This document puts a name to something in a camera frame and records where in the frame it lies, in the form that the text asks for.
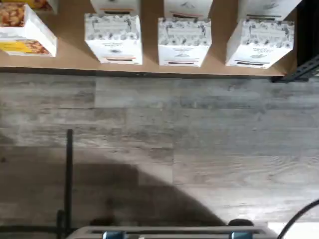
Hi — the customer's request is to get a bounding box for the white floral box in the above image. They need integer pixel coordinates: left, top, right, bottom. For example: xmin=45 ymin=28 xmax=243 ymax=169
xmin=89 ymin=0 xmax=141 ymax=15
xmin=236 ymin=0 xmax=303 ymax=22
xmin=163 ymin=0 xmax=214 ymax=19

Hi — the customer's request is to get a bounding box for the black thin pole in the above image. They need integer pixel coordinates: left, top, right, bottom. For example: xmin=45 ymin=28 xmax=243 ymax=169
xmin=56 ymin=128 xmax=74 ymax=239

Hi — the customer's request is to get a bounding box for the white box orange strip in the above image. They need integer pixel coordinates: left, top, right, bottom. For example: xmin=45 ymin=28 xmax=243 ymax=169
xmin=84 ymin=13 xmax=143 ymax=65

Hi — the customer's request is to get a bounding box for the white box pink strip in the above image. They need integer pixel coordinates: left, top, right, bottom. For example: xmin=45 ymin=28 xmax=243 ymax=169
xmin=158 ymin=17 xmax=212 ymax=67

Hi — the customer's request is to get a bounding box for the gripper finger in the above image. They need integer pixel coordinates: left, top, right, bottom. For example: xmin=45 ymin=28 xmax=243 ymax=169
xmin=103 ymin=231 xmax=127 ymax=239
xmin=230 ymin=231 xmax=253 ymax=239

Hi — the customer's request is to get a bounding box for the black cable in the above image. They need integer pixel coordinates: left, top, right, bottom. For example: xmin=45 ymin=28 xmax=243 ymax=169
xmin=277 ymin=199 xmax=319 ymax=239

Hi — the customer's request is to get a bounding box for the yellow snack box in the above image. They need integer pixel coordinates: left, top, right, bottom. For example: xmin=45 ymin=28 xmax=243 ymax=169
xmin=26 ymin=0 xmax=58 ymax=13
xmin=0 ymin=4 xmax=58 ymax=58

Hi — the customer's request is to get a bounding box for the white box green strip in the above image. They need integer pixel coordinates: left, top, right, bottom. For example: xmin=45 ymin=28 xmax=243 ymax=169
xmin=225 ymin=19 xmax=295 ymax=70

